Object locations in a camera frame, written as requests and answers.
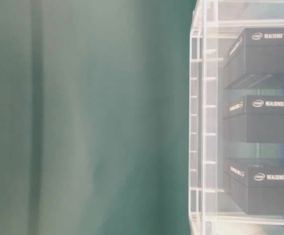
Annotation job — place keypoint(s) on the clear plastic storage case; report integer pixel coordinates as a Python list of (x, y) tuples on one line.
[(216, 24)]

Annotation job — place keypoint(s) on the black realsense box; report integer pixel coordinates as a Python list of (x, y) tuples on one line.
[(255, 60), (255, 185), (255, 118)]

